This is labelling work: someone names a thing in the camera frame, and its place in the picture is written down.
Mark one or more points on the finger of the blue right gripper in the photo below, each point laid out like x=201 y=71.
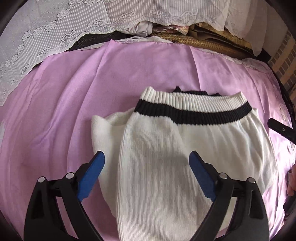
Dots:
x=285 y=131

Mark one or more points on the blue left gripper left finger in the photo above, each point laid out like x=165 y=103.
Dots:
x=88 y=173

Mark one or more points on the white black-trimmed v-neck sweater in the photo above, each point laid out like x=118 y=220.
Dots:
x=147 y=181

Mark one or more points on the purple bed sheet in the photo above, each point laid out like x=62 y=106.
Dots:
x=46 y=120

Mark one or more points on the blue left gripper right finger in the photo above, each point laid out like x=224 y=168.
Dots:
x=202 y=175

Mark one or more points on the brick pattern curtain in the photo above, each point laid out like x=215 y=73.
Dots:
x=283 y=63

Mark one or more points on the brown woven mat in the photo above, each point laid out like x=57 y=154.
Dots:
x=204 y=36

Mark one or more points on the person right hand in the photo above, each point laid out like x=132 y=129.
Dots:
x=291 y=187

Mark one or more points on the white lace cover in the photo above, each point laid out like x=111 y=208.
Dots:
x=43 y=28

